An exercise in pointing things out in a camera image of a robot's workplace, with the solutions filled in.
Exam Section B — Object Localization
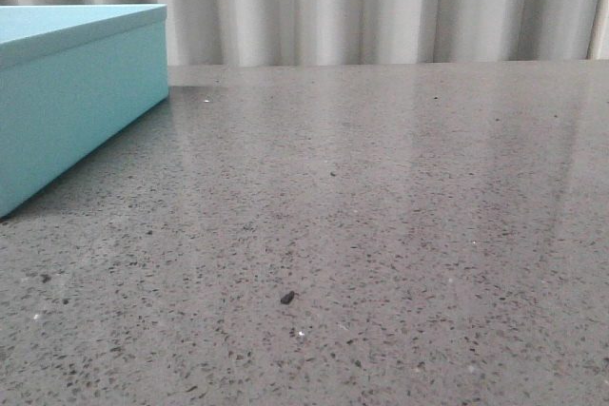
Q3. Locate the light blue storage box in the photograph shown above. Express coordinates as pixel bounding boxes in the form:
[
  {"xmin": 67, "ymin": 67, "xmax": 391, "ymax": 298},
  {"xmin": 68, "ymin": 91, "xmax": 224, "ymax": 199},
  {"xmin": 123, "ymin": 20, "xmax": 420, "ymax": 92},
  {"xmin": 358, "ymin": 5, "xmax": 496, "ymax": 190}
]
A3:
[{"xmin": 1, "ymin": 4, "xmax": 168, "ymax": 216}]

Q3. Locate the small black debris chip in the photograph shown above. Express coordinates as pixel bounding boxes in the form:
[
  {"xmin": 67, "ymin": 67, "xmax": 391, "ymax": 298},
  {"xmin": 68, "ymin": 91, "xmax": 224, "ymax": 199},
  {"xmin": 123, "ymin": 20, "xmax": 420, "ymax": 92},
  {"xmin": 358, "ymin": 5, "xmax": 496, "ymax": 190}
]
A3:
[{"xmin": 280, "ymin": 291, "xmax": 296, "ymax": 304}]

